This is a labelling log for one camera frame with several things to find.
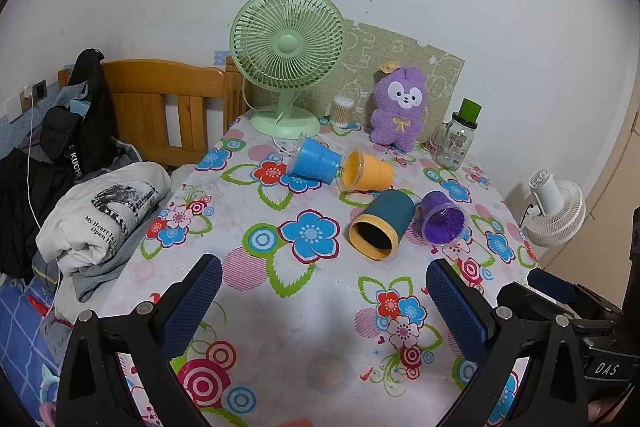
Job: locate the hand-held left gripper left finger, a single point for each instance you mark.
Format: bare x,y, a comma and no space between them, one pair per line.
197,292

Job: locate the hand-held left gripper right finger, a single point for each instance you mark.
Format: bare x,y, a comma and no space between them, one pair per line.
457,312

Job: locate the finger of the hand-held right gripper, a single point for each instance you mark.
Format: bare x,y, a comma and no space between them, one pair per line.
530,302
552,284

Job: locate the teal cup with yellow rim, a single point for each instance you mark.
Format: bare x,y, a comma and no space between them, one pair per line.
387,219

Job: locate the purple cup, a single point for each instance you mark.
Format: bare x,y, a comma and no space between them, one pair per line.
442,219

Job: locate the orange cup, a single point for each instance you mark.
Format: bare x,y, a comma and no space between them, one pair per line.
370,169

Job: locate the blue cup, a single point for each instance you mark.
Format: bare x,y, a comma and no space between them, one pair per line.
312,159

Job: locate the person's right hand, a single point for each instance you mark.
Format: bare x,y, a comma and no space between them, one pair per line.
596,413

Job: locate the white small fan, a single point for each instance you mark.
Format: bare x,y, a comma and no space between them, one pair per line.
557,207

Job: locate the grey folded clothes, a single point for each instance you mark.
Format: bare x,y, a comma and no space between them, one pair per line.
97,277

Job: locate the floral tablecloth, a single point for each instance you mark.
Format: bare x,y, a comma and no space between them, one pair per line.
310,307

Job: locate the white folded printed shirt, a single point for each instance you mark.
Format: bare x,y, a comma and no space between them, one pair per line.
95,217

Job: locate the beige wooden door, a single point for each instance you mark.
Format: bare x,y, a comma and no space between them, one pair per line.
607,167

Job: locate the glass bottle with green cap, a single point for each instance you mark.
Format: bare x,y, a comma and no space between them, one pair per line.
455,139

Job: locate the blue checked bed sheet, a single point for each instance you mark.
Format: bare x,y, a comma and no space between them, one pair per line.
22,337

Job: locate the purple plush toy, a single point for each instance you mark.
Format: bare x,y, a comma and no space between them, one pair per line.
397,117

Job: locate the black jacket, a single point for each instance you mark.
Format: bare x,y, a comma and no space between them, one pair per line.
55,142

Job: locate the wooden chair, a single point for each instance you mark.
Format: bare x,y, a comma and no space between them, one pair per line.
145,82

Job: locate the cotton swab jar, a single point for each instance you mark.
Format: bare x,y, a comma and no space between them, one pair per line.
343,112

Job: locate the grey-green foam puzzle mat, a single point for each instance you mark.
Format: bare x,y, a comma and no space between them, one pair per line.
435,72

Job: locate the green table fan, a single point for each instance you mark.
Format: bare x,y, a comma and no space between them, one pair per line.
287,42

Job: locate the blue wall sticker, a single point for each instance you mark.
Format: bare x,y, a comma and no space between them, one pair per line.
222,58

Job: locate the wall socket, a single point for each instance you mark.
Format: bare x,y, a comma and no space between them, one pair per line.
31,99

